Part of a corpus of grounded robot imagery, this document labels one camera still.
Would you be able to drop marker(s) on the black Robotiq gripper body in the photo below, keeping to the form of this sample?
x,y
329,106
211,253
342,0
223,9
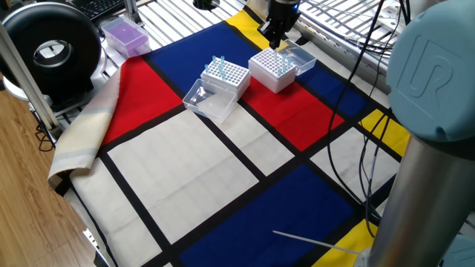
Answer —
x,y
284,13

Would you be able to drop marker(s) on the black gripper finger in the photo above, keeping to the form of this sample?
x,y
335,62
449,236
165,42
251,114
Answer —
x,y
286,31
268,31

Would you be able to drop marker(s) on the white pipette tip box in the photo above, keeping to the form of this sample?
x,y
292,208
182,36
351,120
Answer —
x,y
272,83
242,86

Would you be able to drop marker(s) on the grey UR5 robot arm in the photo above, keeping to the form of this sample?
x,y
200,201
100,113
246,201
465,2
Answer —
x,y
426,92

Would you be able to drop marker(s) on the purple pipette tip box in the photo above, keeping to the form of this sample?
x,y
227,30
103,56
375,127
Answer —
x,y
126,37

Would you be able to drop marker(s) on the black round cap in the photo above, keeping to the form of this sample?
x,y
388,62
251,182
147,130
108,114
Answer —
x,y
206,3

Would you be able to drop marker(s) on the Mondrian pattern colour-block tablecloth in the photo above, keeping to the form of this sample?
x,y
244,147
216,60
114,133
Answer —
x,y
185,174

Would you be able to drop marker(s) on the black computer keyboard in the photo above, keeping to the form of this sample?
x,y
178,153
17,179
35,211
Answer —
x,y
100,7

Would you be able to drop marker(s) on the grey aluminium table rail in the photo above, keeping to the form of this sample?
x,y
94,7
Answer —
x,y
334,41

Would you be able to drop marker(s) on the aluminium frame post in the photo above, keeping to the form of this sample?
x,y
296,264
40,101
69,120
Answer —
x,y
26,81
131,11

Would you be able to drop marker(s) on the white table edge bracket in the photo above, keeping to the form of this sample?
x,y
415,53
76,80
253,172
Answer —
x,y
91,240

